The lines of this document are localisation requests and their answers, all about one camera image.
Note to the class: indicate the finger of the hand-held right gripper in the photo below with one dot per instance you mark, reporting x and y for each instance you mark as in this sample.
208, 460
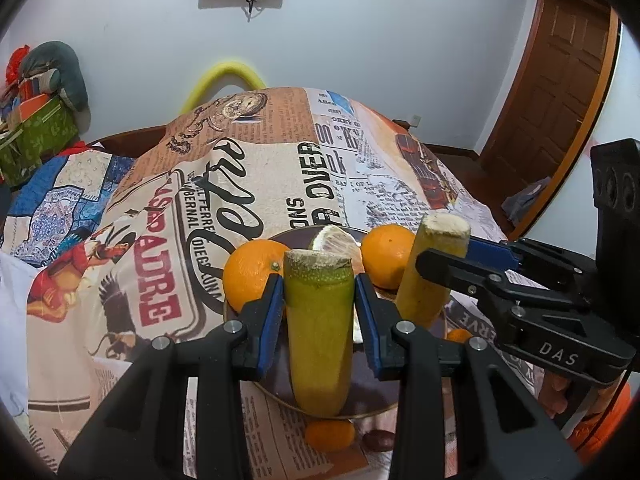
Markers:
492, 254
530, 325

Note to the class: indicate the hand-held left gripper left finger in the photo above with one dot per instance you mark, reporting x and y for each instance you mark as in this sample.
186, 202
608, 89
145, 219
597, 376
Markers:
272, 320

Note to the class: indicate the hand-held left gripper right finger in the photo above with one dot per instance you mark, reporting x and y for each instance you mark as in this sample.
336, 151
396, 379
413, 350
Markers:
367, 325

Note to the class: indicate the greenish sugarcane piece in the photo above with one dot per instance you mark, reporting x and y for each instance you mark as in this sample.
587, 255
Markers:
317, 320

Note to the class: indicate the large orange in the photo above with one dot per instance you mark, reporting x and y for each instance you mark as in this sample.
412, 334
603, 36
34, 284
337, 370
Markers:
250, 275
387, 255

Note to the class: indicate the yellow sugarcane piece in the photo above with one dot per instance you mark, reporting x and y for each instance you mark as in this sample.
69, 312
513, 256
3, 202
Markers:
425, 295

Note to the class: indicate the dark purple plate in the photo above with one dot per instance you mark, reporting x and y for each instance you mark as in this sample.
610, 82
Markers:
372, 395

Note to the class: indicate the large peeled pomelo piece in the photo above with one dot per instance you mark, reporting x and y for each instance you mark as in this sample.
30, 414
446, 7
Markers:
334, 242

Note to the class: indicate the person's right forearm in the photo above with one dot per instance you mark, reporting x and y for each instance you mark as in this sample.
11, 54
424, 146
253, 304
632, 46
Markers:
610, 420

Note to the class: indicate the person's right hand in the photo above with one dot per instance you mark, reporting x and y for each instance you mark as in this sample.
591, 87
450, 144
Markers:
557, 395

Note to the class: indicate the small tangerine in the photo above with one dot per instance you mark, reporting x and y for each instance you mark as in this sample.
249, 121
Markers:
330, 435
459, 335

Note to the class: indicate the dark brown round object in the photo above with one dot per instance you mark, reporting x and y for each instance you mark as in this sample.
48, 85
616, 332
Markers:
377, 441

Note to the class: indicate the newspaper print cloth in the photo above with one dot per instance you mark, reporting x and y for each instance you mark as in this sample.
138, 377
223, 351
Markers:
225, 195

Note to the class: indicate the brown wooden door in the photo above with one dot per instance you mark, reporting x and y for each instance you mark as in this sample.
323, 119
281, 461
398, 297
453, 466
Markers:
550, 85

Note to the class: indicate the blue patchwork quilt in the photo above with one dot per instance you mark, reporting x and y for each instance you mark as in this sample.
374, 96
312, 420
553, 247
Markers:
50, 200

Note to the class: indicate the yellow foam tube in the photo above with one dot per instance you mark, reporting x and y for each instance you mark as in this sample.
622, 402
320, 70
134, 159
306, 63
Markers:
225, 67

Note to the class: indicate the grey pillow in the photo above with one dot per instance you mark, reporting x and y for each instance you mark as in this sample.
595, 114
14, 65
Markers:
75, 80

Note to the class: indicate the brown cardboard box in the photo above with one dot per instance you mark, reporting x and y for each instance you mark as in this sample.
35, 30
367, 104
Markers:
32, 109

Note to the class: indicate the orange striped box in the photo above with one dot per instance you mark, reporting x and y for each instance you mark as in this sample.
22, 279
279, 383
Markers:
37, 87

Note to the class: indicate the red plastic bag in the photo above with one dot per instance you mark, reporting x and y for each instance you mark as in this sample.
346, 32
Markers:
17, 60

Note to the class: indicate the white wall socket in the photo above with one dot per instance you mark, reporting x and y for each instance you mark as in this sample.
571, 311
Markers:
414, 119

